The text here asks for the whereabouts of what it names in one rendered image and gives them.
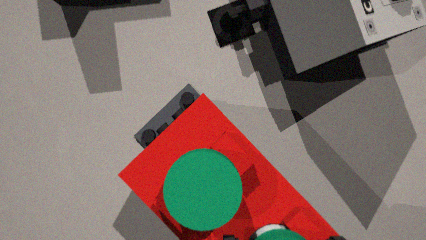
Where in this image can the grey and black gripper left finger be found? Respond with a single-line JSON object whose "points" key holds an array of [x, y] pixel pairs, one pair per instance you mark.
{"points": [[229, 237]]}

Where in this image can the grey push-button control box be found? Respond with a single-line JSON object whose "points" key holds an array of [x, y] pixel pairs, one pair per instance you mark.
{"points": [[308, 34]]}

